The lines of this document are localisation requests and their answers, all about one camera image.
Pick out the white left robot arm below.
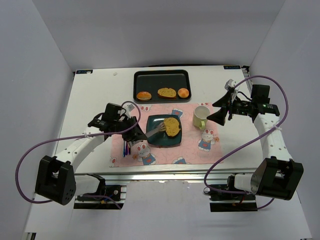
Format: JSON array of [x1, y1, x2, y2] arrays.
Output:
[[35, 103, 147, 206]]

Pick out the aluminium front table rail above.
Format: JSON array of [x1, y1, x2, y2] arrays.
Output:
[[44, 167, 256, 186]]

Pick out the iridescent purple spoon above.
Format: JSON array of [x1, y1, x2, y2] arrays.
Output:
[[122, 141, 127, 158]]

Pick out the seeded bread slice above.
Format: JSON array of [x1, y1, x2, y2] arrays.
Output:
[[163, 117, 181, 137], [157, 87, 177, 99]]

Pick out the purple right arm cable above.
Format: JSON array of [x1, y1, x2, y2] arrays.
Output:
[[203, 75, 290, 210]]

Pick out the iridescent purple knife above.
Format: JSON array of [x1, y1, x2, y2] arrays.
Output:
[[127, 142, 131, 155]]

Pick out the green and white mug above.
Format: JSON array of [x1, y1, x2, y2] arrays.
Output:
[[192, 105, 210, 130]]

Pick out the pink bunny placemat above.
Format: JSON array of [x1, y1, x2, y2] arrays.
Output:
[[110, 103, 222, 168]]

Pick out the plain golden round bun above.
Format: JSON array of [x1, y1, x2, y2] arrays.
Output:
[[177, 88, 190, 99]]

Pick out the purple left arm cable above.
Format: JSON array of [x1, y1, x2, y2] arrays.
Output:
[[15, 100, 141, 210]]

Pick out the sesame round bun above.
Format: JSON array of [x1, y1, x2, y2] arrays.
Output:
[[136, 91, 152, 101]]

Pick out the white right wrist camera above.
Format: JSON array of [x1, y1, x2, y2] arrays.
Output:
[[224, 79, 237, 90]]

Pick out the black baking tray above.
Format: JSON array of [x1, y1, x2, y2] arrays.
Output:
[[133, 69, 192, 104]]

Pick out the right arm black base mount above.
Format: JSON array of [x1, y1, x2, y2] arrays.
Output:
[[203, 187, 258, 213]]

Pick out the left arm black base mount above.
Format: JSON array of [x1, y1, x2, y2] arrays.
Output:
[[73, 174, 127, 210]]

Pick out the iridescent fork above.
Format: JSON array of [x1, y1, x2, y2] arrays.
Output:
[[125, 142, 129, 156]]

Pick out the dark teal square plate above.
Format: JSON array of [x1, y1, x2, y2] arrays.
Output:
[[146, 114, 182, 147]]

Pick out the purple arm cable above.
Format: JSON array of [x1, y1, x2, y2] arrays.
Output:
[[203, 75, 290, 210], [15, 100, 141, 210]]

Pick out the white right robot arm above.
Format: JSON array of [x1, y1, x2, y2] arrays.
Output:
[[207, 79, 304, 201]]

